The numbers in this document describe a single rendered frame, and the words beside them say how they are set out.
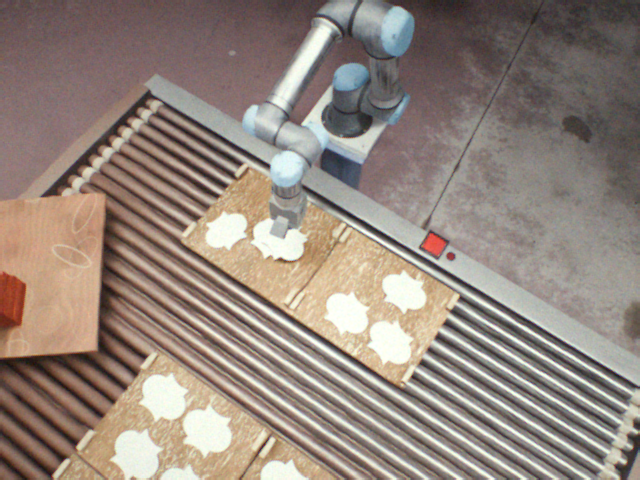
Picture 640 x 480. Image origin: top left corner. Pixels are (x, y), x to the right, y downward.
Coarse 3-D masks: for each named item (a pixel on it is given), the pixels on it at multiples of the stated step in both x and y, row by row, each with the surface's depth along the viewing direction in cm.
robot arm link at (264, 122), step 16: (336, 0) 147; (352, 0) 146; (320, 16) 147; (336, 16) 147; (320, 32) 147; (336, 32) 148; (304, 48) 146; (320, 48) 147; (288, 64) 147; (304, 64) 145; (320, 64) 149; (288, 80) 145; (304, 80) 146; (272, 96) 144; (288, 96) 144; (256, 112) 144; (272, 112) 143; (288, 112) 145; (256, 128) 143; (272, 128) 142; (272, 144) 145
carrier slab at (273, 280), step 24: (240, 192) 188; (264, 192) 188; (216, 216) 184; (264, 216) 185; (312, 216) 185; (192, 240) 180; (240, 240) 181; (312, 240) 182; (336, 240) 182; (216, 264) 177; (240, 264) 177; (264, 264) 177; (288, 264) 178; (312, 264) 178; (264, 288) 174; (288, 288) 174
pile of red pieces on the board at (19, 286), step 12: (0, 276) 147; (12, 276) 153; (0, 288) 146; (12, 288) 152; (24, 288) 159; (0, 300) 145; (12, 300) 152; (24, 300) 158; (0, 312) 146; (12, 312) 151; (0, 324) 153; (12, 324) 154
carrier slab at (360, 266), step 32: (352, 256) 180; (384, 256) 180; (320, 288) 175; (352, 288) 175; (448, 288) 176; (320, 320) 170; (384, 320) 171; (416, 320) 172; (352, 352) 167; (416, 352) 167
